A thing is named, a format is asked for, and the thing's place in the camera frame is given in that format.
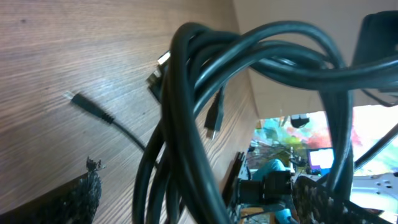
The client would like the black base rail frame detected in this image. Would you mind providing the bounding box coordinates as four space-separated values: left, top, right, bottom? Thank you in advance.
222 152 295 223

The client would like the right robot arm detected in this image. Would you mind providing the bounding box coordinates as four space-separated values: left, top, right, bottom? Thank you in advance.
352 11 397 76

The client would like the thin black usb cable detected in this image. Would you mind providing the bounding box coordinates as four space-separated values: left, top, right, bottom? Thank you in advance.
63 83 226 169

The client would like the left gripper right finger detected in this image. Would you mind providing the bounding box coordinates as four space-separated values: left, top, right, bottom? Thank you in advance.
293 174 397 223

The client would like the thick black usb cable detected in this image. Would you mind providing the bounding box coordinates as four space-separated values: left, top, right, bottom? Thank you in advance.
132 20 398 224

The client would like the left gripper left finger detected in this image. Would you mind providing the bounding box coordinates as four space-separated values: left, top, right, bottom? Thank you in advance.
1 158 104 224

